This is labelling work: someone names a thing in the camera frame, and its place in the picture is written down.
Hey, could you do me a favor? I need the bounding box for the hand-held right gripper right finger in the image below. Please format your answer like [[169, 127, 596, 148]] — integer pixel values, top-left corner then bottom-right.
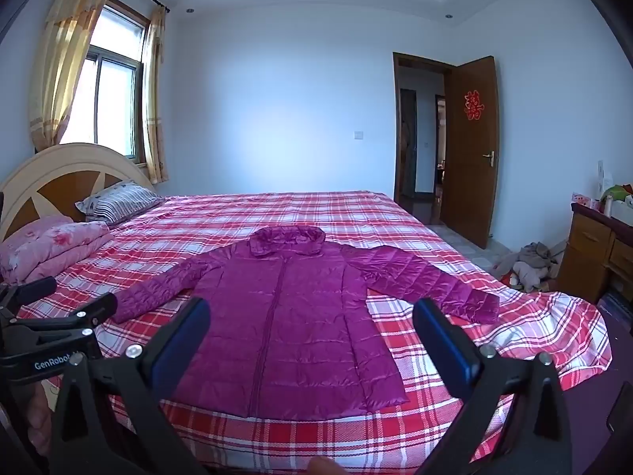
[[413, 298, 574, 475]]

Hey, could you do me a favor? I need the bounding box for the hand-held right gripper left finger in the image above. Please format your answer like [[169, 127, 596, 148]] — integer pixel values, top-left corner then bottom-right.
[[49, 297, 213, 475]]

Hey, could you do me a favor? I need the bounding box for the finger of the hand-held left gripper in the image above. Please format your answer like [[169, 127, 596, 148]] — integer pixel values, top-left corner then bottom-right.
[[0, 277, 58, 316], [10, 293, 118, 338]]

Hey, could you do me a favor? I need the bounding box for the purple quilted down jacket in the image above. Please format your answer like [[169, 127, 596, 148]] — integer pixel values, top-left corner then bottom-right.
[[111, 225, 500, 419]]

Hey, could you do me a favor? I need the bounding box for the pile of clothes and toys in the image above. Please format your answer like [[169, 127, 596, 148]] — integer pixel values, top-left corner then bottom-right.
[[495, 241, 567, 294]]

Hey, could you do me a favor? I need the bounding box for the person's left hand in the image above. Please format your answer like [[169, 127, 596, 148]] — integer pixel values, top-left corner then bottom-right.
[[21, 382, 55, 457]]

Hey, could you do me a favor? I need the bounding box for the pink floral quilt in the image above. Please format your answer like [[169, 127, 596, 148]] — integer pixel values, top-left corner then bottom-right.
[[0, 216, 112, 285]]

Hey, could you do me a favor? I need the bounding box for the cream and brown headboard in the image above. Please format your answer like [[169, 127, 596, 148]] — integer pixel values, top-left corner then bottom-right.
[[0, 142, 156, 243]]

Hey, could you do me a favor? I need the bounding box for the striped pillow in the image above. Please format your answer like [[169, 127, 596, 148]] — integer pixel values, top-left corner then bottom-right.
[[75, 180, 166, 225]]

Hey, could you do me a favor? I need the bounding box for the brown wooden door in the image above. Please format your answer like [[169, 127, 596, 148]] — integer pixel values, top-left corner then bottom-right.
[[440, 56, 501, 249]]

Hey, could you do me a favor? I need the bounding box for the red plaid bed sheet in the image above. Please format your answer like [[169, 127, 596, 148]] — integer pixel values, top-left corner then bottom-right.
[[49, 189, 614, 475]]

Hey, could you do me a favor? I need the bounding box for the wooden cabinet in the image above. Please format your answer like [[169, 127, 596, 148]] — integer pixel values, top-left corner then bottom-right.
[[556, 203, 633, 308]]

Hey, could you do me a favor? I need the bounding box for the window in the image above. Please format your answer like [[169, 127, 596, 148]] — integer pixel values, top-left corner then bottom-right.
[[59, 2, 152, 164]]

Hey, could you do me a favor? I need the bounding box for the pink tissue box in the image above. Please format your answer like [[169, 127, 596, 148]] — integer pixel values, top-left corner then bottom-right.
[[571, 192, 601, 213]]

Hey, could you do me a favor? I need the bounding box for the narrow yellow curtain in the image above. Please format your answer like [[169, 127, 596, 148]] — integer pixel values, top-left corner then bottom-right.
[[142, 5, 170, 184]]

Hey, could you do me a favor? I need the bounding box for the wide yellow curtain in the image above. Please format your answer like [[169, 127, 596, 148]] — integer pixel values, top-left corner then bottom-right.
[[28, 0, 117, 152]]

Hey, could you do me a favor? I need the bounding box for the red paper door decoration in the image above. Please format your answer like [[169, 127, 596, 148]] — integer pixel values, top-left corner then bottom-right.
[[462, 90, 484, 120]]

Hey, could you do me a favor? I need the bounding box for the brown door frame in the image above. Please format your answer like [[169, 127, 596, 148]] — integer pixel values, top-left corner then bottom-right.
[[392, 52, 461, 209]]

